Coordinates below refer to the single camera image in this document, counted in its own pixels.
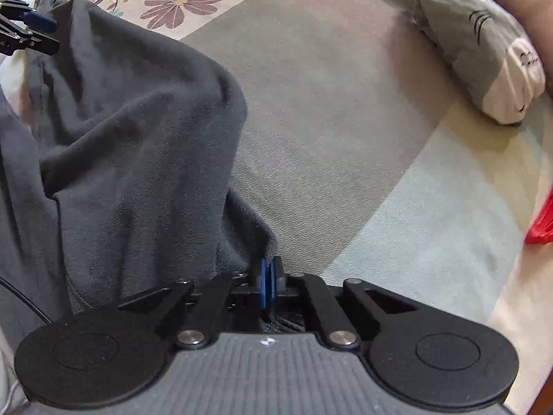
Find dark grey pants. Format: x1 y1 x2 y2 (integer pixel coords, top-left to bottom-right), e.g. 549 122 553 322
0 0 279 338

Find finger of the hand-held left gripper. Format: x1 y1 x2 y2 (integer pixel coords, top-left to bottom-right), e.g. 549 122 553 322
0 0 58 37
9 35 60 57

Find red folding fan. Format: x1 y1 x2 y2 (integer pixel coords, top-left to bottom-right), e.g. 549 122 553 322
525 190 553 247

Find bed with checked sheet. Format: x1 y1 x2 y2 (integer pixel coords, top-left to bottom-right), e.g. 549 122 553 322
0 0 553 415

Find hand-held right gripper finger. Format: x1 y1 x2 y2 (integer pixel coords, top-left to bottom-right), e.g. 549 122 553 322
116 259 268 350
268 257 421 350

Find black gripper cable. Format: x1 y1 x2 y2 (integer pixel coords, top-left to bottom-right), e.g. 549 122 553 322
0 277 53 325

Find folded grey printed cloth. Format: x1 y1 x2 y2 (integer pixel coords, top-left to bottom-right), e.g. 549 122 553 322
412 0 547 127

